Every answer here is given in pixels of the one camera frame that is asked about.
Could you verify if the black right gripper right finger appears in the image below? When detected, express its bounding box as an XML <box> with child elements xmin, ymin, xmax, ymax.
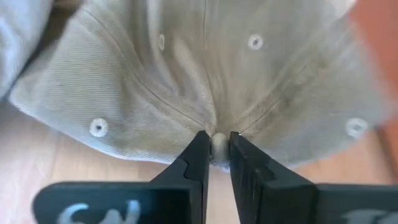
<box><xmin>229</xmin><ymin>131</ymin><xmax>398</xmax><ymax>224</ymax></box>

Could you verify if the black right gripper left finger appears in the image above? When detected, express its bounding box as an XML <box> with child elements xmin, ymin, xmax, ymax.
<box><xmin>32</xmin><ymin>129</ymin><xmax>211</xmax><ymax>224</ymax></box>

